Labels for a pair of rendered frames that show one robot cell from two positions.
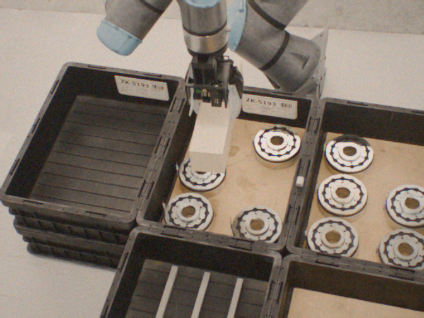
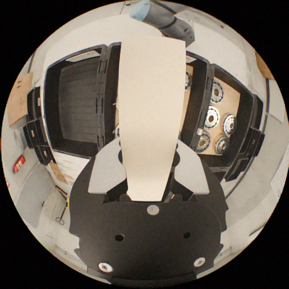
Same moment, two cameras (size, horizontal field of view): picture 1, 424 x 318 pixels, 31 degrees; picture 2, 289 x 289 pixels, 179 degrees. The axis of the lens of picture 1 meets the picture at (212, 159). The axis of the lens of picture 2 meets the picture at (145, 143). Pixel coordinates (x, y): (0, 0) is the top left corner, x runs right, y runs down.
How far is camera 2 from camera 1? 1.43 m
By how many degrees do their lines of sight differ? 67
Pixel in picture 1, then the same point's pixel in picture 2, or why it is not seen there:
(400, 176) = (227, 104)
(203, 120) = (133, 175)
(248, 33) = (152, 13)
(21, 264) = not seen: hidden behind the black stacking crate
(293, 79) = (178, 35)
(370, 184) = (218, 106)
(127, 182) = (91, 110)
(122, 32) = not seen: outside the picture
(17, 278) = not seen: hidden behind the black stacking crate
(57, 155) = (61, 103)
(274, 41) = (169, 18)
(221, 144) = (160, 194)
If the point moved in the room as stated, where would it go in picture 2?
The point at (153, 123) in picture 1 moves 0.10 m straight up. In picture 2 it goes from (95, 69) to (81, 65)
